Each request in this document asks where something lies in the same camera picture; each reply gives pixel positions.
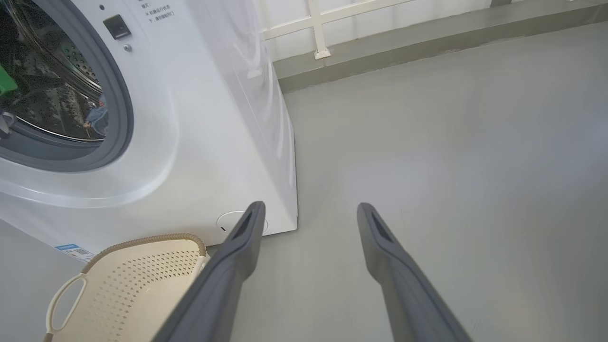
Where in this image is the grey rubber door gasket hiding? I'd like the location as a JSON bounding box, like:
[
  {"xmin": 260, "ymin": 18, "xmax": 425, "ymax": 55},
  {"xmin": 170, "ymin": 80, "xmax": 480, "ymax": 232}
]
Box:
[{"xmin": 0, "ymin": 0, "xmax": 134, "ymax": 172}]

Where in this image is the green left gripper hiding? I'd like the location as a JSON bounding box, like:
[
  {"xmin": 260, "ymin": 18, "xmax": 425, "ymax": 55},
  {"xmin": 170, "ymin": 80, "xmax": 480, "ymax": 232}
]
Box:
[{"xmin": 0, "ymin": 65, "xmax": 18, "ymax": 95}]

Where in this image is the blue orange-print garment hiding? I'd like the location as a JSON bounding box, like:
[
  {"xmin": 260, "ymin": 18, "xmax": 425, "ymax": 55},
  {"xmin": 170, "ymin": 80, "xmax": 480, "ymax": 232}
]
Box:
[{"xmin": 85, "ymin": 95, "xmax": 109, "ymax": 138}]

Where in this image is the white metal railing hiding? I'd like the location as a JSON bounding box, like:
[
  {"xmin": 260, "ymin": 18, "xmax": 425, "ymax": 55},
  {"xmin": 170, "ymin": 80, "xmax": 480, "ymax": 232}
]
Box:
[{"xmin": 259, "ymin": 0, "xmax": 418, "ymax": 60}]

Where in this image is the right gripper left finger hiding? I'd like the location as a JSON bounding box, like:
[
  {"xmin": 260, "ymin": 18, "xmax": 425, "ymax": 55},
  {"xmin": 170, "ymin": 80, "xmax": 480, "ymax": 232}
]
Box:
[{"xmin": 152, "ymin": 201, "xmax": 266, "ymax": 342}]

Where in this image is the round white filter cover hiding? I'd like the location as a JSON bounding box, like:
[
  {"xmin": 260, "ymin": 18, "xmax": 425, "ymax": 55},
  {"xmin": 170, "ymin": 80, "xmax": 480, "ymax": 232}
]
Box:
[{"xmin": 216, "ymin": 210, "xmax": 269, "ymax": 234}]

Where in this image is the blue energy label sticker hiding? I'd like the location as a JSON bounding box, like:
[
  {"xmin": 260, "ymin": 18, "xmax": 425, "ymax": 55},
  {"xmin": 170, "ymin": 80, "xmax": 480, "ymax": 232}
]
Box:
[{"xmin": 54, "ymin": 244, "xmax": 95, "ymax": 263}]

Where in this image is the white front-load washing machine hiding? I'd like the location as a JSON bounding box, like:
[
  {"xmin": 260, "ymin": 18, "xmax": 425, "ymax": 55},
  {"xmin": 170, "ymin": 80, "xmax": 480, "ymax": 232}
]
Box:
[{"xmin": 0, "ymin": 0, "xmax": 299, "ymax": 264}]

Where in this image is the perforated steel drum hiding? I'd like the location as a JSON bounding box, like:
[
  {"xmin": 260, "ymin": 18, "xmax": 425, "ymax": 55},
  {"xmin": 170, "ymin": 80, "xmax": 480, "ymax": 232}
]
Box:
[{"xmin": 0, "ymin": 0, "xmax": 103, "ymax": 142}]

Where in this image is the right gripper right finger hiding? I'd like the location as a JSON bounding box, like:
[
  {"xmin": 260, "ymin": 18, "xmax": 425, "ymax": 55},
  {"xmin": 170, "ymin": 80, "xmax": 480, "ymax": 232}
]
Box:
[{"xmin": 357, "ymin": 203, "xmax": 473, "ymax": 342}]

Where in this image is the cream plastic laundry basket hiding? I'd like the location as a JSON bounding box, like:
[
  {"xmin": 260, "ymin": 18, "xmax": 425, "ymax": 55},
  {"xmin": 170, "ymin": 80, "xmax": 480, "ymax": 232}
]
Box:
[{"xmin": 44, "ymin": 233, "xmax": 210, "ymax": 342}]

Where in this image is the black door latch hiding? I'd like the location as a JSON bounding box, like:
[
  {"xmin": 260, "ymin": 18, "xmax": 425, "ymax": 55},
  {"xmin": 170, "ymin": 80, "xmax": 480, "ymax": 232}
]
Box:
[{"xmin": 103, "ymin": 14, "xmax": 132, "ymax": 40}]

